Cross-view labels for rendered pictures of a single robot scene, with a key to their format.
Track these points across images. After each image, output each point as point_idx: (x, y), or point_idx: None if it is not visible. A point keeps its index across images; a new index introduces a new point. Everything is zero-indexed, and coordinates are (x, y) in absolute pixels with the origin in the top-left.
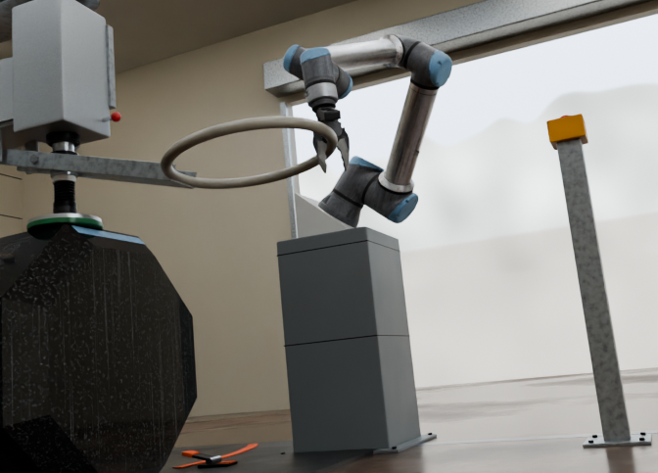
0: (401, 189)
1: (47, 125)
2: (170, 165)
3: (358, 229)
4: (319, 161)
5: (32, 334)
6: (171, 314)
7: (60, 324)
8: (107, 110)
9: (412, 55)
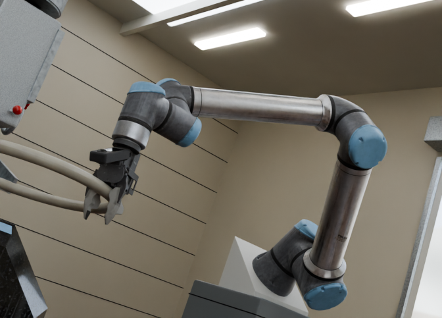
0: (319, 273)
1: None
2: None
3: (254, 299)
4: (84, 204)
5: None
6: (2, 309)
7: None
8: (22, 103)
9: (341, 123)
